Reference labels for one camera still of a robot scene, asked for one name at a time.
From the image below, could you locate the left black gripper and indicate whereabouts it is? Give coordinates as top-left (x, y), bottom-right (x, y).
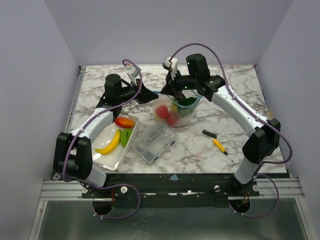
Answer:
top-left (117, 78), bottom-right (158, 105)

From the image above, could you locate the yellow lemon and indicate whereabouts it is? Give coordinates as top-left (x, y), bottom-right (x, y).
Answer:
top-left (170, 104), bottom-right (178, 112)

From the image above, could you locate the clear zip top bag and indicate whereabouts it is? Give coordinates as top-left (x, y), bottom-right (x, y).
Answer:
top-left (152, 90), bottom-right (202, 127)

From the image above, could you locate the green leafy vegetable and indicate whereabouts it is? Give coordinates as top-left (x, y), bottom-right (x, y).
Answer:
top-left (171, 97), bottom-right (200, 118)

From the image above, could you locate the red strawberry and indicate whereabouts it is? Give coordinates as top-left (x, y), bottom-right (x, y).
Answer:
top-left (155, 104), bottom-right (169, 119)

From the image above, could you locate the red yellow apple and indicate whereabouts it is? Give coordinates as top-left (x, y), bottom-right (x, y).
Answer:
top-left (165, 111), bottom-right (180, 126)

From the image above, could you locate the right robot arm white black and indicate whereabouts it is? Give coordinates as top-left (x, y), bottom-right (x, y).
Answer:
top-left (161, 53), bottom-right (281, 196)

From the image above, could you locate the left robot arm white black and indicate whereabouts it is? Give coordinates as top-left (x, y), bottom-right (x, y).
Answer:
top-left (53, 74), bottom-right (159, 198)

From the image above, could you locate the orange red mango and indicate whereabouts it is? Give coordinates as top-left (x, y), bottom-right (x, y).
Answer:
top-left (114, 117), bottom-right (135, 129)

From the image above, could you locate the green kiwi slice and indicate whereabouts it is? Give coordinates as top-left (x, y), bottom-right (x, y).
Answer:
top-left (120, 128), bottom-right (133, 148)

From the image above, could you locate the clear plastic screw box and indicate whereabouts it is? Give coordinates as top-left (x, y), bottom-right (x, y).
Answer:
top-left (131, 122), bottom-right (176, 165)

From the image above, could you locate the black bit holder strip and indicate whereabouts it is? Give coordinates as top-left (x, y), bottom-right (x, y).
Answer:
top-left (202, 129), bottom-right (217, 139)

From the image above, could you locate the yellow banana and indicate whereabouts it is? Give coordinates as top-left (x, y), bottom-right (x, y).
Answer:
top-left (94, 128), bottom-right (122, 156)

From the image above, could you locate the white perforated plastic basket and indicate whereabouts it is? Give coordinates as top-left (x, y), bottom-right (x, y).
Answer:
top-left (92, 113), bottom-right (140, 171)

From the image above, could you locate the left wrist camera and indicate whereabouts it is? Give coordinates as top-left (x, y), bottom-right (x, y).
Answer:
top-left (125, 64), bottom-right (139, 86)

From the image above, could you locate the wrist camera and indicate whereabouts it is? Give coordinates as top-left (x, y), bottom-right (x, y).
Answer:
top-left (162, 55), bottom-right (178, 80)
top-left (125, 64), bottom-right (139, 86)

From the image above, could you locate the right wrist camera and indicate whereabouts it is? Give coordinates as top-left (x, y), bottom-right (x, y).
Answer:
top-left (162, 55), bottom-right (178, 80)

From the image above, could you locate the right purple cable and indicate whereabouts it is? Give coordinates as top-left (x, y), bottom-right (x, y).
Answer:
top-left (167, 42), bottom-right (293, 218)

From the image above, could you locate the yellow handled screwdriver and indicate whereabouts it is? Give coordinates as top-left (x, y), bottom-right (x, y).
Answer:
top-left (212, 138), bottom-right (234, 163)

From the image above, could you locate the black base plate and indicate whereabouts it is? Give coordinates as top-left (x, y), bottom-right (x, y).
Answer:
top-left (51, 172), bottom-right (295, 208)

